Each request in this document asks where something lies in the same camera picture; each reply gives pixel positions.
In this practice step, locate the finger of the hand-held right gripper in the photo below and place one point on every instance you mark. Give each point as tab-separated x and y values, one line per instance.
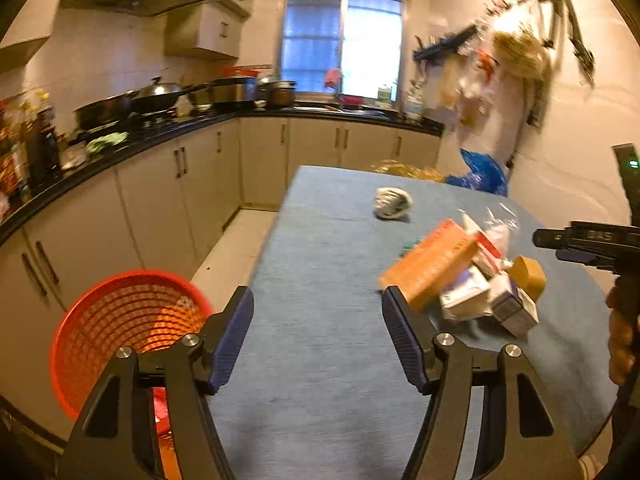
580	242

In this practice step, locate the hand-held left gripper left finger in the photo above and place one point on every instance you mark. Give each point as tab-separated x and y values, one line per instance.
232	340

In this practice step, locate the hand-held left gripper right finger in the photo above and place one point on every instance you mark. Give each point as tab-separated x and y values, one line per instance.
402	340

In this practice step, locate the orange cardboard box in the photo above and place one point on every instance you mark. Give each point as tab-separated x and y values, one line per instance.
430	265

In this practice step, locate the white and red wipes packet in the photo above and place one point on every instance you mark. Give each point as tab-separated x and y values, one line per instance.
487	252

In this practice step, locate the orange mesh plastic basket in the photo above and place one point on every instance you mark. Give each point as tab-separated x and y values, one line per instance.
125	305

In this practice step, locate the person's right hand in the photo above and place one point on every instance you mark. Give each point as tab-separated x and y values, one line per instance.
619	340

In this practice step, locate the yellow-brown small box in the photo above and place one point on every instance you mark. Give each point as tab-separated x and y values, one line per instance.
527	275

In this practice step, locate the white box with blue print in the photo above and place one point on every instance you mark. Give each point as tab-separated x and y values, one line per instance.
465	295

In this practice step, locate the clear plastic bag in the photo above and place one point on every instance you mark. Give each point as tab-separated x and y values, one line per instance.
500	220

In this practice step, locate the white and grey small box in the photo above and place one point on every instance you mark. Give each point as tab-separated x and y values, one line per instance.
512	307

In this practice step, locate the blue plastic bag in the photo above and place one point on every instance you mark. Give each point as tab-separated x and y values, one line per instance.
480	170

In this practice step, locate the rolled white sock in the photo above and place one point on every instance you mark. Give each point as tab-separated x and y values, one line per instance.
392	202

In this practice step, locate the black hanging tongs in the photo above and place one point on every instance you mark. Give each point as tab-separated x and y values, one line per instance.
575	35

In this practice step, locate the yellow plastic bag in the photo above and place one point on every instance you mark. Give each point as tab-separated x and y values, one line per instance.
400	167

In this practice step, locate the hanging plastic bags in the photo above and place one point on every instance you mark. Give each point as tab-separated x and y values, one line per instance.
515	55

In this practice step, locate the cream base cabinets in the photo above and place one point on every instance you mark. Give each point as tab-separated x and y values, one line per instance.
150	185

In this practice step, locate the dark hanging utensil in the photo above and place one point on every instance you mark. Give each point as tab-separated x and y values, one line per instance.
445	45

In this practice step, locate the black gas stove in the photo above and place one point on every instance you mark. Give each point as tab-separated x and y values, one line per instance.
150	120

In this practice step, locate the green dish cloth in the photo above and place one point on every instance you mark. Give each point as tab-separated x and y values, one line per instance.
105	142

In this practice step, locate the green detergent bottle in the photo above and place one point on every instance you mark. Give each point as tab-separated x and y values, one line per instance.
386	94

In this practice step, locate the red basin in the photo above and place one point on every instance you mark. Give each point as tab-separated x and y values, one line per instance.
351	101

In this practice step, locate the silver rice cooker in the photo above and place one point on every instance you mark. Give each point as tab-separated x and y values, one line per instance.
232	92

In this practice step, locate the steel cooking pot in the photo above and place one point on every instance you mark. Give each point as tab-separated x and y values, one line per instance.
275	95

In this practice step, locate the wok with steel lid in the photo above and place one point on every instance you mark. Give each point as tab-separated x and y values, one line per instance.
155	95

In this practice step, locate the black frying pan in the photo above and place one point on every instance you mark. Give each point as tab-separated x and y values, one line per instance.
100	110

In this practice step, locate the pink hanging cloth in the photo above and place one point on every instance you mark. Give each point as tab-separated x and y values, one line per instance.
332	77

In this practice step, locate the group of condiment bottles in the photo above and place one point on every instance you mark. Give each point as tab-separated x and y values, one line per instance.
35	145

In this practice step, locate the kitchen window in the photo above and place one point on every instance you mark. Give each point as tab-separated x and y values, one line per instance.
320	40

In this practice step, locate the small cream wall cabinet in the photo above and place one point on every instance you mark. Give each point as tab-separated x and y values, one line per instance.
210	32

